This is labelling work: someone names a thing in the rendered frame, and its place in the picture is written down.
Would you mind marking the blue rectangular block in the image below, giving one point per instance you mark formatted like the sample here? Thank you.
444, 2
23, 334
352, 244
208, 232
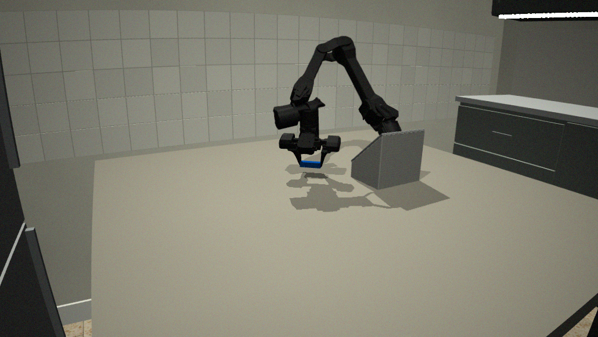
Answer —
310, 164

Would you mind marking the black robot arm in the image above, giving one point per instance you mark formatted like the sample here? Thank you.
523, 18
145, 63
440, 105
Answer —
373, 108

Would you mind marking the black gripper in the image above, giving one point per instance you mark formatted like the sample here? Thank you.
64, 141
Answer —
330, 144

